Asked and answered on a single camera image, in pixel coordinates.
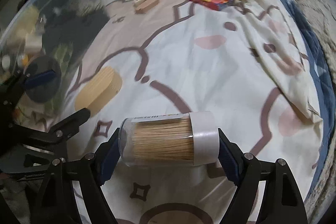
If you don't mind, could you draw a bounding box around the dark round tin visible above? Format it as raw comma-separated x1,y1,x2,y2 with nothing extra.
25,56,62,104

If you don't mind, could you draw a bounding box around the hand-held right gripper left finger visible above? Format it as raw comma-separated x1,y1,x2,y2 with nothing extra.
31,127,124,224

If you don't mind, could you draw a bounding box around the clear toothpick jar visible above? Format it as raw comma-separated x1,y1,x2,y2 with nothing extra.
118,111,220,167

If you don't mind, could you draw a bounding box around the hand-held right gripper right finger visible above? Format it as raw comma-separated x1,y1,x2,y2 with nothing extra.
217,128,309,224

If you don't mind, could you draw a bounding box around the clear plastic storage bin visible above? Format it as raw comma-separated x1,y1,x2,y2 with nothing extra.
0,0,111,131

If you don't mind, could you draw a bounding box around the small wooden block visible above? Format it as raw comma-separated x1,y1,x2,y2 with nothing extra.
134,0,161,14

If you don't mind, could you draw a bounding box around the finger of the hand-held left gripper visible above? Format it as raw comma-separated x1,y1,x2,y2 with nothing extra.
8,70,57,102
49,108,91,145

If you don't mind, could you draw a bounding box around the oval wooden box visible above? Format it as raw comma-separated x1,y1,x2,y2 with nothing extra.
74,67,123,118

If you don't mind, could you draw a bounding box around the bear printed bed sheet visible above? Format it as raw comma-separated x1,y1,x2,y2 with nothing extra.
16,0,324,224

